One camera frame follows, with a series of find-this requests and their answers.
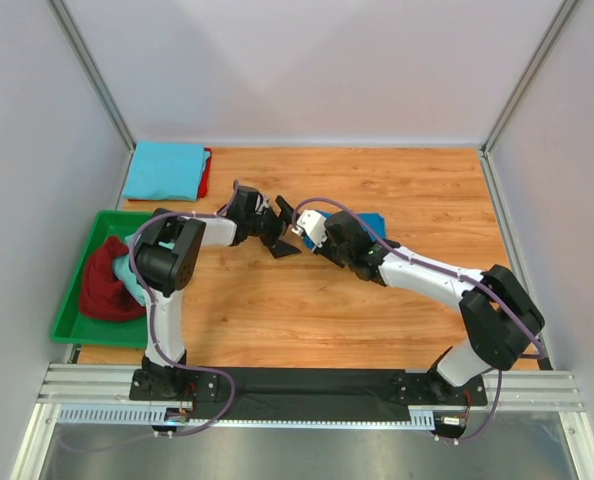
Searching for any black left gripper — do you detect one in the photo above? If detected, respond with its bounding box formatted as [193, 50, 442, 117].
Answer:
[246, 197, 300, 259]

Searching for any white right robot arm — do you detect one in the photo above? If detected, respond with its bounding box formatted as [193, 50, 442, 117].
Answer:
[293, 210, 545, 404]

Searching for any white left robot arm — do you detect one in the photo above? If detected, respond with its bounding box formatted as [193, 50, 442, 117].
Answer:
[128, 184, 300, 401]

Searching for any folded red t shirt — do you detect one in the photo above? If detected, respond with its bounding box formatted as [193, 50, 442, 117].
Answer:
[126, 147, 214, 203]

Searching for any folded light blue t shirt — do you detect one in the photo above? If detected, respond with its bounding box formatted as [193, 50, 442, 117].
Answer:
[121, 139, 212, 202]

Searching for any mint green t shirt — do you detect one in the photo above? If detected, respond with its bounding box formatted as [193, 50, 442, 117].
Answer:
[112, 235, 146, 307]

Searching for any dark red t shirt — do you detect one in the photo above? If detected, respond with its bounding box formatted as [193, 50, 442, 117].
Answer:
[78, 236, 146, 323]

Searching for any green plastic bin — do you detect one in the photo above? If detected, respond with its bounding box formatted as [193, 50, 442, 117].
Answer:
[51, 210, 151, 349]

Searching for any right aluminium frame post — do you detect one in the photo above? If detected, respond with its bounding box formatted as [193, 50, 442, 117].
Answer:
[480, 0, 586, 154]

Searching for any aluminium frame post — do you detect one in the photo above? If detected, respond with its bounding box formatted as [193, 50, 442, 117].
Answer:
[480, 0, 586, 154]
[47, 0, 136, 152]

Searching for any grey slotted cable duct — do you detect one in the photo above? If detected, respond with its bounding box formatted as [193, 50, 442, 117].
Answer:
[57, 404, 459, 431]

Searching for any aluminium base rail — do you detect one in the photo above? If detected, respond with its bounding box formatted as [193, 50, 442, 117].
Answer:
[37, 363, 585, 412]

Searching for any left aluminium frame post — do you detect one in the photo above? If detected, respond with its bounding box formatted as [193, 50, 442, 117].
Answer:
[47, 0, 136, 152]

